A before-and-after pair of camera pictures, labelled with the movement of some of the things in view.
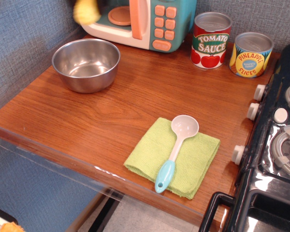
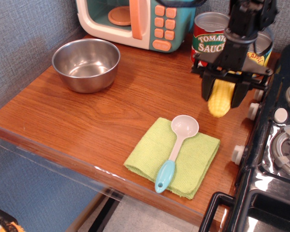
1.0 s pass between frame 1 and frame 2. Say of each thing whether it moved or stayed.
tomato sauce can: stayed
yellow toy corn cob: moved
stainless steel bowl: stayed
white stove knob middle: stayed
